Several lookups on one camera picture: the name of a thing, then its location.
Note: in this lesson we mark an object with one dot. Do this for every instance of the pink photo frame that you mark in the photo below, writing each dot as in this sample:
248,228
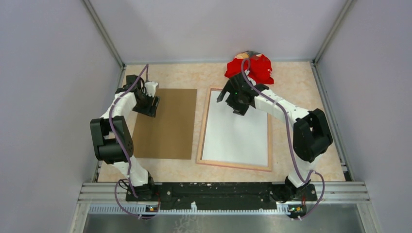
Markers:
270,144

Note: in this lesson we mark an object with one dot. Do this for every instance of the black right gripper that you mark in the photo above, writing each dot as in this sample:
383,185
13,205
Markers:
240,109

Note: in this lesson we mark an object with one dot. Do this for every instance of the aluminium front rail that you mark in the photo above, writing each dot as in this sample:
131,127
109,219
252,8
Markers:
331,207

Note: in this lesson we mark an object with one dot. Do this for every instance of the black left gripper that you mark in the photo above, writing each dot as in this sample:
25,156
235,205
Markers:
150,110

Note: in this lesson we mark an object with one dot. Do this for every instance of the seascape photo print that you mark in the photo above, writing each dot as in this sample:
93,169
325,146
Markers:
235,135

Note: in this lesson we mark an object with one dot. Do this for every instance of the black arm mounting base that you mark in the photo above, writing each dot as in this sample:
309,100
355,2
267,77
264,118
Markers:
224,196

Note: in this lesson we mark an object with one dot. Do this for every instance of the brown backing board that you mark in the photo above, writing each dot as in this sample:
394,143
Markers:
168,135

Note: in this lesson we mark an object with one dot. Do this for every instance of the red crumpled cloth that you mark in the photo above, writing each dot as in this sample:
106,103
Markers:
258,65

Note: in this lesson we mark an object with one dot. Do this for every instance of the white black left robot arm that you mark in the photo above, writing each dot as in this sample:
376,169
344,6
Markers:
112,140

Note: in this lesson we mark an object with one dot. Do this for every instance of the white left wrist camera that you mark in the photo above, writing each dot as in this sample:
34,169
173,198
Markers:
151,88

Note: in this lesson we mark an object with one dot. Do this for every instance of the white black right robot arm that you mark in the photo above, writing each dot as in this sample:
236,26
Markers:
308,132

